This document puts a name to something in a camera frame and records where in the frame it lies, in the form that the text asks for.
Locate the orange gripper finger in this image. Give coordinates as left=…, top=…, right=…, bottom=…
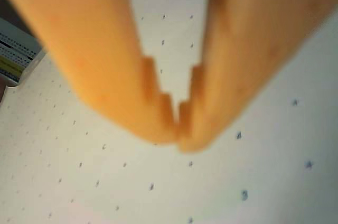
left=177, top=0, right=338, bottom=154
left=0, top=0, right=178, bottom=145

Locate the white perforated box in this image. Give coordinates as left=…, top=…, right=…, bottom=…
left=0, top=17, right=46, bottom=88

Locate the white dotted paper mat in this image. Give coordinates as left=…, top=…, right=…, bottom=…
left=0, top=0, right=338, bottom=224

